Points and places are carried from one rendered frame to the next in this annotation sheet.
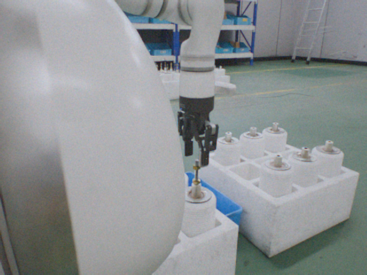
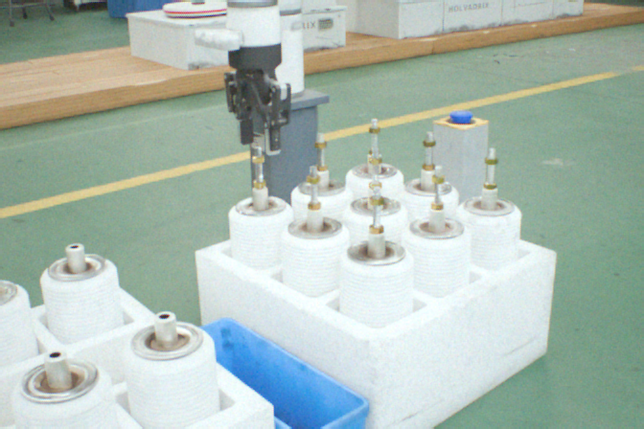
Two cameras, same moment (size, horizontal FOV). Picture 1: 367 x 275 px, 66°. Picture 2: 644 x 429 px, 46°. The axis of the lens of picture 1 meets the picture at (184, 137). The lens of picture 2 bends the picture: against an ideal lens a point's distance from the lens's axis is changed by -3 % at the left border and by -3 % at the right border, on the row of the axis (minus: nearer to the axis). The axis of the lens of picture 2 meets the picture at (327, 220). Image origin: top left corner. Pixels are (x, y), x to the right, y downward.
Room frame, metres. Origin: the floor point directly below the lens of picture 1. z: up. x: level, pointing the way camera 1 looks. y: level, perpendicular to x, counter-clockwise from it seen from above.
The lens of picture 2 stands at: (1.69, -0.11, 0.66)
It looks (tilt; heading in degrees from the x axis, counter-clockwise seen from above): 22 degrees down; 171
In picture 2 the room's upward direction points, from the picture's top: 1 degrees counter-clockwise
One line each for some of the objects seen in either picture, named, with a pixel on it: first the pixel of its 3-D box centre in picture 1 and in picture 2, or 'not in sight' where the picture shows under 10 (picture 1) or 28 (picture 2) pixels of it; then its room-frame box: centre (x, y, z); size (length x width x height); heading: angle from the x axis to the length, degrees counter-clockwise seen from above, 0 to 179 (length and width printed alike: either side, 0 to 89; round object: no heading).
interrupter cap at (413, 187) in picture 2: not in sight; (427, 188); (0.57, 0.24, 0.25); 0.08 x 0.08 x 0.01
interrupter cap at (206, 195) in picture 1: (196, 195); (261, 207); (0.60, -0.03, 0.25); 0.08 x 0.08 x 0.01
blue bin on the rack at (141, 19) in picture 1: (134, 17); not in sight; (5.32, 0.85, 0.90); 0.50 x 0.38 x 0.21; 27
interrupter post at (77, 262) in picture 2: (278, 160); (76, 259); (0.77, -0.28, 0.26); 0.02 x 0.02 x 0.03
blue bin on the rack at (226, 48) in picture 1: (219, 47); not in sight; (6.16, -0.73, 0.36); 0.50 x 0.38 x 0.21; 27
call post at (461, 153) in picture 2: not in sight; (457, 206); (0.42, 0.34, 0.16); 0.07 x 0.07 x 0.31; 33
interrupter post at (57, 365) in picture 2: (253, 132); (57, 370); (1.03, -0.26, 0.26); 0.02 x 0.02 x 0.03
